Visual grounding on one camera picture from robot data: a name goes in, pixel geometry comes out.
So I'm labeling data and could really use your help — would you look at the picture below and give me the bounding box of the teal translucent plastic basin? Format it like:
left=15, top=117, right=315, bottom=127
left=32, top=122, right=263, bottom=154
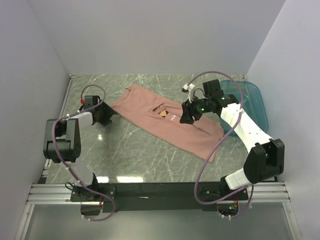
left=220, top=80, right=269, bottom=132

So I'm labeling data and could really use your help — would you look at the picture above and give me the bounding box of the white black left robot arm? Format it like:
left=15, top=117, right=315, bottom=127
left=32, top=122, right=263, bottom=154
left=43, top=95, right=115, bottom=201

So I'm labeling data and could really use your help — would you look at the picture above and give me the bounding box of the aluminium front frame rail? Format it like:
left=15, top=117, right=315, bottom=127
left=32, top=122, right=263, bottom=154
left=26, top=182, right=291, bottom=205

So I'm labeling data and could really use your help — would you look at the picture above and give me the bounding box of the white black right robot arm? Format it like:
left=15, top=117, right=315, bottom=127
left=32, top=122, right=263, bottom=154
left=180, top=79, right=285, bottom=200

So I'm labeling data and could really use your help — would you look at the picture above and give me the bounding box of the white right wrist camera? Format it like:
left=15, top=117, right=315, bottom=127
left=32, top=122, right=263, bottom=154
left=181, top=83, right=196, bottom=103

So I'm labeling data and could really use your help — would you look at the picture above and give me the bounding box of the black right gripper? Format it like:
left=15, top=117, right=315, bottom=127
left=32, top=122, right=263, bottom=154
left=179, top=94, right=212, bottom=125

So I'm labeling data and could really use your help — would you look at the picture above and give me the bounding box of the pink t-shirt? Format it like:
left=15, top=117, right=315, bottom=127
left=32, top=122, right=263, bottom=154
left=110, top=84, right=224, bottom=160

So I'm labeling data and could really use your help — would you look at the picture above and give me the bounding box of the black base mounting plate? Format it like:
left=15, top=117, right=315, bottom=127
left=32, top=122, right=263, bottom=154
left=69, top=181, right=251, bottom=216

